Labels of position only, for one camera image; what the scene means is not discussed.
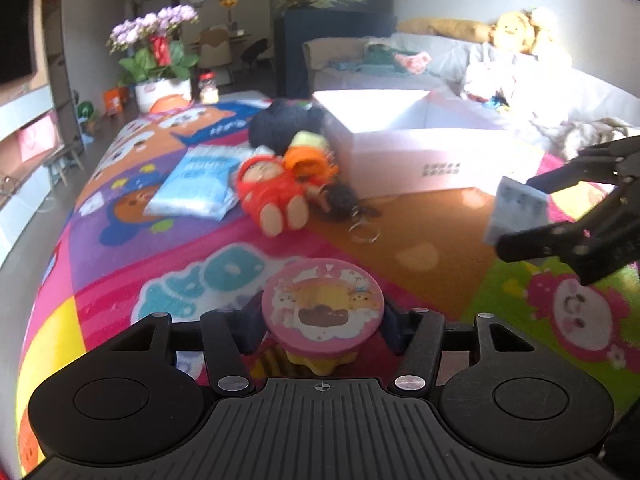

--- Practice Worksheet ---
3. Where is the white tv shelf unit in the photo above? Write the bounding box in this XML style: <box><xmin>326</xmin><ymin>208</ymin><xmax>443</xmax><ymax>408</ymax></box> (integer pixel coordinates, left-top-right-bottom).
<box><xmin>1</xmin><ymin>84</ymin><xmax>84</xmax><ymax>259</ymax></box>

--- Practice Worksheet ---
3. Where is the orange pumpkin bucket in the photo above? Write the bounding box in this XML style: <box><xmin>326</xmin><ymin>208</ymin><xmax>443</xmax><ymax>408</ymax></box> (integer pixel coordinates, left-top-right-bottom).
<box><xmin>149</xmin><ymin>94</ymin><xmax>192</xmax><ymax>115</ymax></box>

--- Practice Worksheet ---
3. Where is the green clothing on sofa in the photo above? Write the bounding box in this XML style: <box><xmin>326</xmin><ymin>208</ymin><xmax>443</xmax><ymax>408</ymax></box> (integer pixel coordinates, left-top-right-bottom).
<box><xmin>329</xmin><ymin>44</ymin><xmax>432</xmax><ymax>76</ymax></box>

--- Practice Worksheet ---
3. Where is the white battery charger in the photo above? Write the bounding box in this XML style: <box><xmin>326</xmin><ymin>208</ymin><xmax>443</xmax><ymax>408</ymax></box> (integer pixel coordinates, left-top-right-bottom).
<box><xmin>483</xmin><ymin>177</ymin><xmax>549</xmax><ymax>246</ymax></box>

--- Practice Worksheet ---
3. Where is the yellow duck plush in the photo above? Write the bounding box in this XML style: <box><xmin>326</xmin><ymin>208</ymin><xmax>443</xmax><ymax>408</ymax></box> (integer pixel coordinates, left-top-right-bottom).
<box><xmin>489</xmin><ymin>12</ymin><xmax>536</xmax><ymax>54</ymax></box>

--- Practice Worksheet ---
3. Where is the yellow keychain charm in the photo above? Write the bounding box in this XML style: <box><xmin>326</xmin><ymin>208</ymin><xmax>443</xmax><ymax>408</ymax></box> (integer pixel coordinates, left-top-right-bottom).
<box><xmin>288</xmin><ymin>130</ymin><xmax>331</xmax><ymax>153</ymax></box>

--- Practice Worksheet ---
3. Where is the dark blue cabinet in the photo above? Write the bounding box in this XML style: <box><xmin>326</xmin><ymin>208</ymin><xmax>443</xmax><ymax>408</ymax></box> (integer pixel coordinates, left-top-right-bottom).
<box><xmin>273</xmin><ymin>9</ymin><xmax>397</xmax><ymax>99</ymax></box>

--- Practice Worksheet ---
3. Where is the black plush toy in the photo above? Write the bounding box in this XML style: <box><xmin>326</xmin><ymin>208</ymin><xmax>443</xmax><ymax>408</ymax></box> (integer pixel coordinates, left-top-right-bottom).
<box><xmin>248</xmin><ymin>100</ymin><xmax>324</xmax><ymax>156</ymax></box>

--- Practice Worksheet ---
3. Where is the colourful cartoon play mat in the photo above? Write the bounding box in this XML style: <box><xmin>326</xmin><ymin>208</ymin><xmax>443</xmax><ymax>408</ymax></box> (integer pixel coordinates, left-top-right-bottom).
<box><xmin>15</xmin><ymin>105</ymin><xmax>639</xmax><ymax>472</ymax></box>

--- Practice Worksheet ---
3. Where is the orange haired small doll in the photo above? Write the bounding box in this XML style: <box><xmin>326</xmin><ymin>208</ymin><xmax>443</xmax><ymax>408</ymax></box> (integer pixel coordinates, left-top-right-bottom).
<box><xmin>283</xmin><ymin>145</ymin><xmax>359</xmax><ymax>221</ymax></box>

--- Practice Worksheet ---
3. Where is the clear jar red lid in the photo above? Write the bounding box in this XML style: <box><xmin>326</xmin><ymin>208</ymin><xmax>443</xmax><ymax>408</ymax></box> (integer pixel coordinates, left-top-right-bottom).
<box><xmin>198</xmin><ymin>72</ymin><xmax>219</xmax><ymax>105</ymax></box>

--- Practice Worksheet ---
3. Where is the beige dining chair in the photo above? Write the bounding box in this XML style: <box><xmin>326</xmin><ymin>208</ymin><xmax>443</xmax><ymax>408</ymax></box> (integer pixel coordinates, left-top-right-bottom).
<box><xmin>198</xmin><ymin>26</ymin><xmax>234</xmax><ymax>84</ymax></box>

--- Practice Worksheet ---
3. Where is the metal key ring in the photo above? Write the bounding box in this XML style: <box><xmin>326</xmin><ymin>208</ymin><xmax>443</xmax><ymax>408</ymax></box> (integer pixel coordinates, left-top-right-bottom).
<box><xmin>347</xmin><ymin>206</ymin><xmax>382</xmax><ymax>245</ymax></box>

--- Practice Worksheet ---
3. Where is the pink lid yellow toy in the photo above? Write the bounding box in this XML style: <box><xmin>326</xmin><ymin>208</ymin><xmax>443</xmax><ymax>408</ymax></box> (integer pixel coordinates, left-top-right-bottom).
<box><xmin>262</xmin><ymin>258</ymin><xmax>384</xmax><ymax>376</ymax></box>

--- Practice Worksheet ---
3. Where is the pink paper bag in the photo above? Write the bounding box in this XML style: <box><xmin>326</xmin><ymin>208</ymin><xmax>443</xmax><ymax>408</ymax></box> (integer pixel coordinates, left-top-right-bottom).
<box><xmin>16</xmin><ymin>113</ymin><xmax>60</xmax><ymax>162</ymax></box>

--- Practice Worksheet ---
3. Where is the grey covered sofa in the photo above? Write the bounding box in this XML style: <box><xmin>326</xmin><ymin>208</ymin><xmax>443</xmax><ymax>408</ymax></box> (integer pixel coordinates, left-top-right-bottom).
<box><xmin>314</xmin><ymin>32</ymin><xmax>639</xmax><ymax>160</ymax></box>

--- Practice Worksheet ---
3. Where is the red hooded doll figure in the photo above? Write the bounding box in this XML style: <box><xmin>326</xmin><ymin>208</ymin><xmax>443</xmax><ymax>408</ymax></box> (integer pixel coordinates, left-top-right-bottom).
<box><xmin>236</xmin><ymin>155</ymin><xmax>309</xmax><ymax>237</ymax></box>

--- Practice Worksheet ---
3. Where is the small wooden stool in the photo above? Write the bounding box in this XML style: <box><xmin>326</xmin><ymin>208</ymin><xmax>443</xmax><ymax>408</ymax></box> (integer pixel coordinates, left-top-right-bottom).
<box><xmin>43</xmin><ymin>145</ymin><xmax>85</xmax><ymax>188</ymax></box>

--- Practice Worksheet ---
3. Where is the pink orchid potted plant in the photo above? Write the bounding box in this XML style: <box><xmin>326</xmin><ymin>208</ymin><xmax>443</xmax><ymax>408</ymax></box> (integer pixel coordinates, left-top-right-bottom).
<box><xmin>106</xmin><ymin>4</ymin><xmax>198</xmax><ymax>114</ymax></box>

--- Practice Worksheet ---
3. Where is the yellow pillow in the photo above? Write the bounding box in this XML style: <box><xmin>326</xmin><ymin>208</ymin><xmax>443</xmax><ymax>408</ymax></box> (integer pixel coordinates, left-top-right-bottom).
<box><xmin>396</xmin><ymin>18</ymin><xmax>492</xmax><ymax>44</ymax></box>

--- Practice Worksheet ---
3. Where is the black television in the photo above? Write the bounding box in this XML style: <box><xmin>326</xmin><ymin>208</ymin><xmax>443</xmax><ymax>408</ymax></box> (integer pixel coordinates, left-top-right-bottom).
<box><xmin>0</xmin><ymin>0</ymin><xmax>36</xmax><ymax>84</ymax></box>

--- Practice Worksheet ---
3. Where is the blue wet wipes pack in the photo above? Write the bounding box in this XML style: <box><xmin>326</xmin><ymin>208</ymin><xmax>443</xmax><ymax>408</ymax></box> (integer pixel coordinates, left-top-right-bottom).
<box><xmin>144</xmin><ymin>144</ymin><xmax>273</xmax><ymax>221</ymax></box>

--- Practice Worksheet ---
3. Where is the pink cardboard box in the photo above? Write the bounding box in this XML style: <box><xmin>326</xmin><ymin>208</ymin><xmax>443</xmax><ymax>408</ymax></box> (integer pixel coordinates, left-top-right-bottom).
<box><xmin>314</xmin><ymin>89</ymin><xmax>544</xmax><ymax>198</ymax></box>

